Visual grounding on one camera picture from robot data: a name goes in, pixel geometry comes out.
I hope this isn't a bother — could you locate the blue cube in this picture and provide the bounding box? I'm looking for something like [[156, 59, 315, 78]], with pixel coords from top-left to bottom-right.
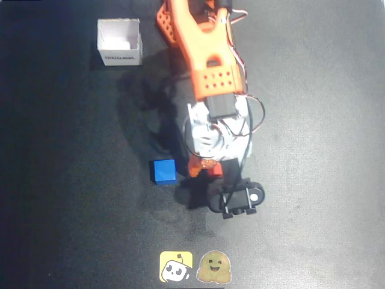
[[149, 159, 178, 185]]

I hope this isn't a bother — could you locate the yellow robot face sticker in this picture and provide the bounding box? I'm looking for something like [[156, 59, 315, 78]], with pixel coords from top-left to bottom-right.
[[159, 250, 194, 283]]

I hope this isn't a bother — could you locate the hugging face emoji sticker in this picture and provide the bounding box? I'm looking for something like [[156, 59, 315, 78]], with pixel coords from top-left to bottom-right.
[[196, 250, 232, 284]]

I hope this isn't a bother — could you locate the white cardboard box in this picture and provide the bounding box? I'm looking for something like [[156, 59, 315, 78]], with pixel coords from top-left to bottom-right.
[[96, 18, 143, 67]]

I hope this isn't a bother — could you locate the black gripper-mounted camera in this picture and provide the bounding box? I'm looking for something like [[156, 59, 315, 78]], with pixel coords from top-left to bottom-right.
[[206, 159, 266, 220]]

